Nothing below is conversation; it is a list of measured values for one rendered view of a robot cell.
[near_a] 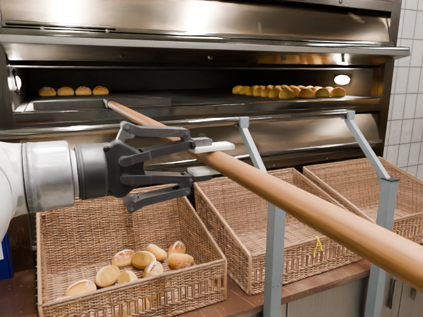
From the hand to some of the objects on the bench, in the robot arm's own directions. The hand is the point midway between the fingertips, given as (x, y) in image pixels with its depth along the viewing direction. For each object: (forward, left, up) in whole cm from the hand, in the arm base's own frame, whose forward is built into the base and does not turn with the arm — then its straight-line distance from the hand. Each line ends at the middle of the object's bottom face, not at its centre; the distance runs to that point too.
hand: (211, 158), depth 55 cm
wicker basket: (+119, +62, -60) cm, 147 cm away
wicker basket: (-3, +64, -60) cm, 88 cm away
